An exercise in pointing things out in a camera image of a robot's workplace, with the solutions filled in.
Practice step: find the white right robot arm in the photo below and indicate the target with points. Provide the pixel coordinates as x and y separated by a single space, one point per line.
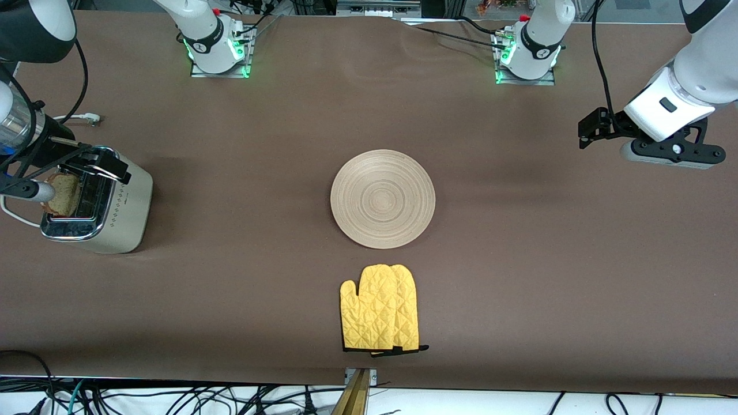
55 17

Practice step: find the grey equipment box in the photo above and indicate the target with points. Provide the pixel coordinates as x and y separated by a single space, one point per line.
375 8

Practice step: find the yellow wooden beam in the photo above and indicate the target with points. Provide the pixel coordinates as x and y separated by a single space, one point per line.
353 397

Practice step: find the round wooden plate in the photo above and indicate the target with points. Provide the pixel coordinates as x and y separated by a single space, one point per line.
383 199

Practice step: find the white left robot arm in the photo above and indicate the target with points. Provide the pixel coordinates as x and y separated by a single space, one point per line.
709 57

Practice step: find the slice of brown bread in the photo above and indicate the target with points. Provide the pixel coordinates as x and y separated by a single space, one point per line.
64 193

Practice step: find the yellow quilted oven mitt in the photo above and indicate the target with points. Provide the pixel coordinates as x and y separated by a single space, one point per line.
408 311
369 311

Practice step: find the small metal table bracket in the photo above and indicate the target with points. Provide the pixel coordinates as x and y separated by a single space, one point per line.
373 376

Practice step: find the chrome and cream toaster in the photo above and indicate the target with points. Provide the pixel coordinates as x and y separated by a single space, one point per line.
127 202

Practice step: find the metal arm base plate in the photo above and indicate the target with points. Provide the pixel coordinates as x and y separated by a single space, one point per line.
230 75
542 82

